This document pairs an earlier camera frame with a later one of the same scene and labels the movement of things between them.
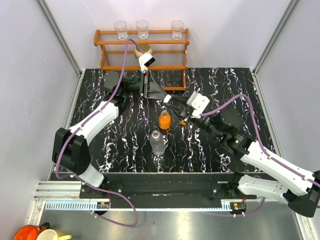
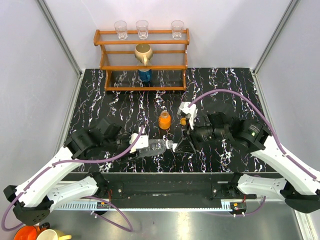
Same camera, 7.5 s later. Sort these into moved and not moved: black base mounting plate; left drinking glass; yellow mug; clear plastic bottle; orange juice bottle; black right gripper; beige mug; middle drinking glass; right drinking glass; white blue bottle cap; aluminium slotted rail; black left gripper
Moved: black right gripper; black left gripper; clear plastic bottle; white blue bottle cap
Not moved: right drinking glass; left drinking glass; beige mug; yellow mug; middle drinking glass; aluminium slotted rail; orange juice bottle; black base mounting plate
